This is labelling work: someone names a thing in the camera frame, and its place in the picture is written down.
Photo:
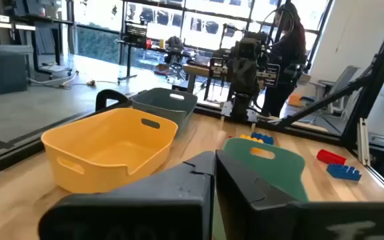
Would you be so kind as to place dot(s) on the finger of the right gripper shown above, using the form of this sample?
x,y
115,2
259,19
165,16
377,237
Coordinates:
x,y
236,78
252,78

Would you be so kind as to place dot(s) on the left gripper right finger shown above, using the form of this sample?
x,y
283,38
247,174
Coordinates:
x,y
272,216

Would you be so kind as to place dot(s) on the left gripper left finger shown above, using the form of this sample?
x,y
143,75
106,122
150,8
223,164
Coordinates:
x,y
152,203

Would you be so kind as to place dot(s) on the yellow toy brick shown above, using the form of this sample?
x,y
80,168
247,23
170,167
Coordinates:
x,y
248,137

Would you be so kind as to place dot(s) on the blue toy brick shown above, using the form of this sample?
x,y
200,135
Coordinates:
x,y
263,138
343,172

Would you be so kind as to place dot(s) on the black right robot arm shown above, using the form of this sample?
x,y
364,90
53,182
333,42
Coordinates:
x,y
242,106

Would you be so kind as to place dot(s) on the wooden work table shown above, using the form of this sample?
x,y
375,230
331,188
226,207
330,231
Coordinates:
x,y
195,69

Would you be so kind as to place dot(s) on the person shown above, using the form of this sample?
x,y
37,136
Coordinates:
x,y
287,60

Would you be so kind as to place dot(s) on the teal green plastic bin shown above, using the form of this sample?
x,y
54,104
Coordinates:
x,y
278,170

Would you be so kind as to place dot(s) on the orange box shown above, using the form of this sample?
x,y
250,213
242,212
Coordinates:
x,y
294,100

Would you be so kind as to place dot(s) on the black office chair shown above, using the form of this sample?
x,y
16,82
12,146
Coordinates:
x,y
174,45

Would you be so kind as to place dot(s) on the yellow cup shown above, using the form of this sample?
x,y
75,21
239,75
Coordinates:
x,y
161,43

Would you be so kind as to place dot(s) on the dark blue-grey plastic bin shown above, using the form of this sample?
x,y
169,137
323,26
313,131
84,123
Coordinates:
x,y
165,106

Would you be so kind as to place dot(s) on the yellow plastic bin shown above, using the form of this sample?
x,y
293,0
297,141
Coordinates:
x,y
112,150

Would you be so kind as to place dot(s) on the red cup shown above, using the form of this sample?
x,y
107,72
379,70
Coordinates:
x,y
148,44

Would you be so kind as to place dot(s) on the black standing desk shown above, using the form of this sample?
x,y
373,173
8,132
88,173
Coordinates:
x,y
128,63

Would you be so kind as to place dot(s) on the grey office chair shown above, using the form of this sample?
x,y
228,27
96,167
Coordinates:
x,y
340,83

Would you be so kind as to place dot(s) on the black crate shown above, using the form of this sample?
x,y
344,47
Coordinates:
x,y
135,33

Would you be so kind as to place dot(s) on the grey computer tower blue lights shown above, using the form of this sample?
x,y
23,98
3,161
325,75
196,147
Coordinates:
x,y
2,71

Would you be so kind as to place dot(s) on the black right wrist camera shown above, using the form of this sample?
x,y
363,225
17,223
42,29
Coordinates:
x,y
247,50

